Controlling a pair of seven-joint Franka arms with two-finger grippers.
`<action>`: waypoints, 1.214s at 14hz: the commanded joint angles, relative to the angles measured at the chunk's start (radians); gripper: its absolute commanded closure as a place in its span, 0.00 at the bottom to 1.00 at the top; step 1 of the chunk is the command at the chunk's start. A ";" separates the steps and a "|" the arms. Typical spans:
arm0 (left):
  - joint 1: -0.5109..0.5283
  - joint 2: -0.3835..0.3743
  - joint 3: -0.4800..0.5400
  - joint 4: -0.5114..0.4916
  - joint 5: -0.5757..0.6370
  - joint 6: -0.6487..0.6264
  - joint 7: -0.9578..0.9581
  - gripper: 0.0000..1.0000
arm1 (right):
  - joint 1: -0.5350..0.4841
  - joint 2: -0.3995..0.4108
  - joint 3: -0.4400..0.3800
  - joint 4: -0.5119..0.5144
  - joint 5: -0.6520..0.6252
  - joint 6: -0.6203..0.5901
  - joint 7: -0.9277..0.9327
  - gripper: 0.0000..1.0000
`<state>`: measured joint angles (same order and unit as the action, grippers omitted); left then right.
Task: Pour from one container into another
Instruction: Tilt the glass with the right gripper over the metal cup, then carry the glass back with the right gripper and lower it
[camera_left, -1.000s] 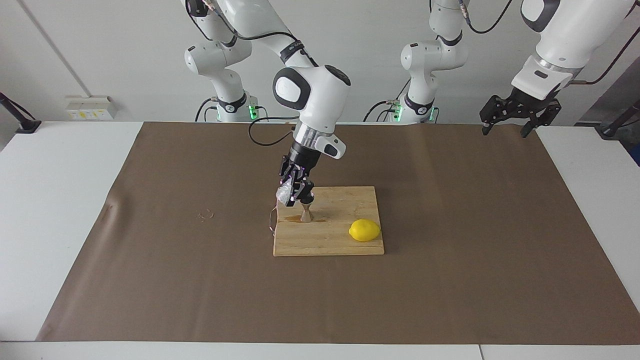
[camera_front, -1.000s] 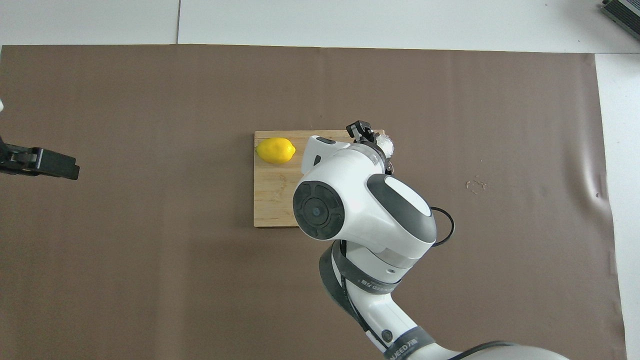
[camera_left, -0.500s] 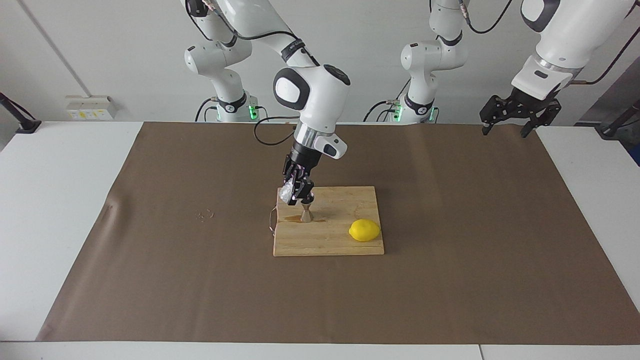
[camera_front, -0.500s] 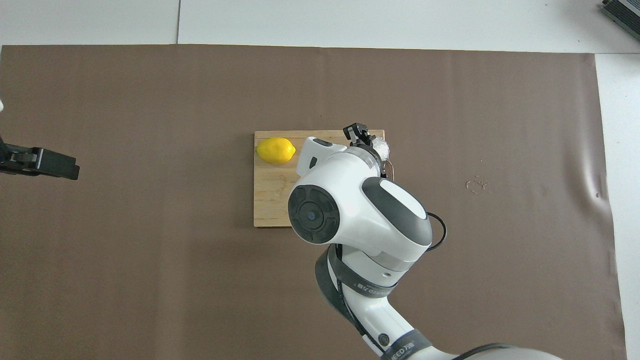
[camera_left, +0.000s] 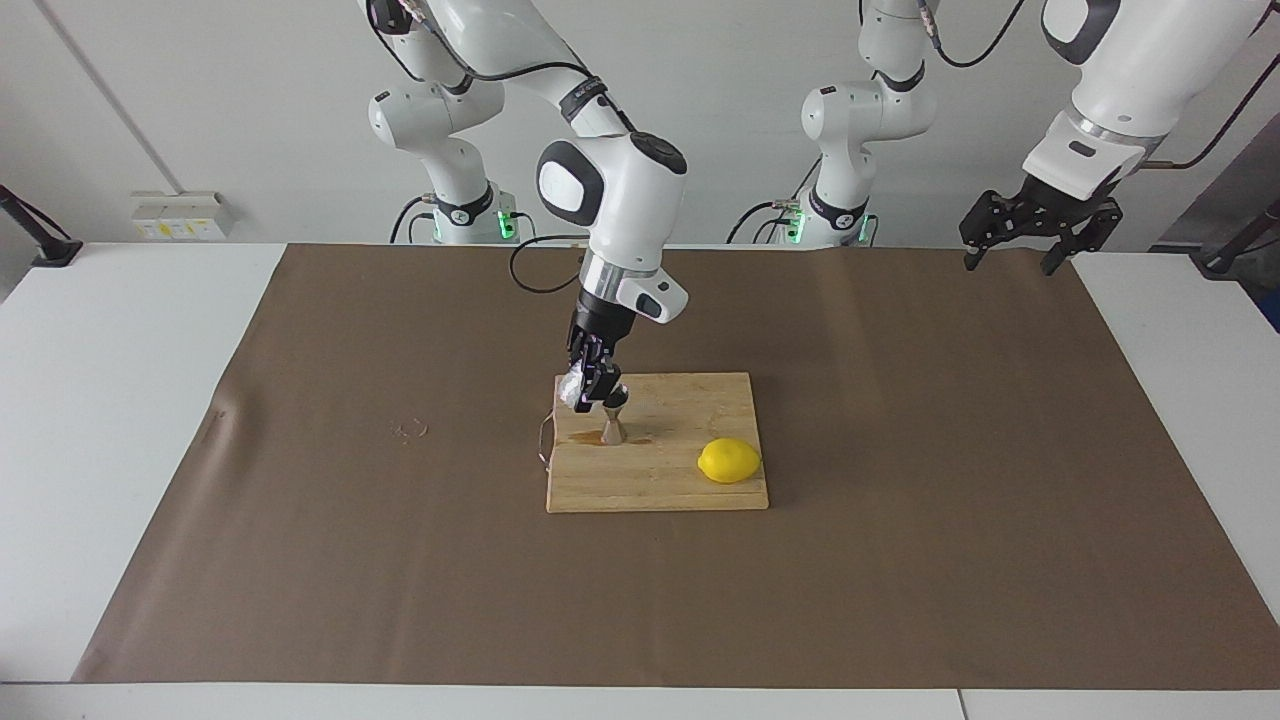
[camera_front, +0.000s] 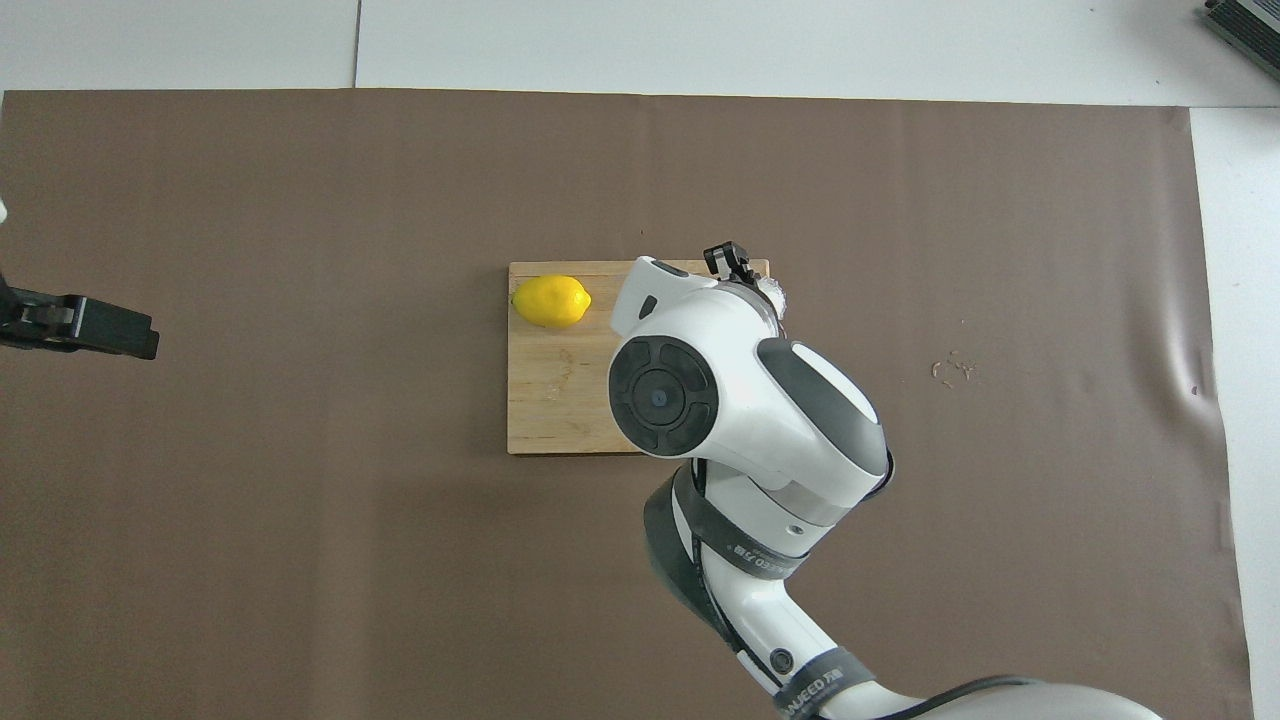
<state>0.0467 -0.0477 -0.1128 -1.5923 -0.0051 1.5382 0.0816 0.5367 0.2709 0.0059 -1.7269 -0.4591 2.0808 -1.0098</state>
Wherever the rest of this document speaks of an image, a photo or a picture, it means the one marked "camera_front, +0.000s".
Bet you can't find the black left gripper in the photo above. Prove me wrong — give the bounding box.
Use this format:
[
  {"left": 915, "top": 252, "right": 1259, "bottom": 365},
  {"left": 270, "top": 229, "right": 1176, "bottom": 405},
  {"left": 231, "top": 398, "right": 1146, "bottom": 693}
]
[{"left": 0, "top": 274, "right": 162, "bottom": 362}]

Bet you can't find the yellow lemon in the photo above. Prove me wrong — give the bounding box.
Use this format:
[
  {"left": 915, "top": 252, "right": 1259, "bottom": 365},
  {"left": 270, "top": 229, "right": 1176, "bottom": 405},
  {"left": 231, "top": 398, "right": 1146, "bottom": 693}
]
[{"left": 511, "top": 275, "right": 593, "bottom": 330}]

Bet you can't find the wooden cutting board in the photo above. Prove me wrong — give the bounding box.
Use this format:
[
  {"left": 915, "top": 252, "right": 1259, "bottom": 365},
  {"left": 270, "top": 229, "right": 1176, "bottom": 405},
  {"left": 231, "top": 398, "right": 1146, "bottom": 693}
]
[{"left": 507, "top": 260, "right": 771, "bottom": 456}]

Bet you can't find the brown paper table mat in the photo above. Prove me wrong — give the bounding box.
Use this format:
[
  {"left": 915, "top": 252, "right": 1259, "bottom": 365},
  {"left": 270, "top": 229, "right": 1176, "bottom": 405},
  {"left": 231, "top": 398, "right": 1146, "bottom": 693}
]
[{"left": 0, "top": 88, "right": 1254, "bottom": 720}]

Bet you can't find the grey ribbed device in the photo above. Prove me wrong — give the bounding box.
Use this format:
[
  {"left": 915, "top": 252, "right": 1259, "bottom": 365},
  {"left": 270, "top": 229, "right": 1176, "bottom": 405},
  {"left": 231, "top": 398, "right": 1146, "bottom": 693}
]
[{"left": 1203, "top": 0, "right": 1280, "bottom": 56}]

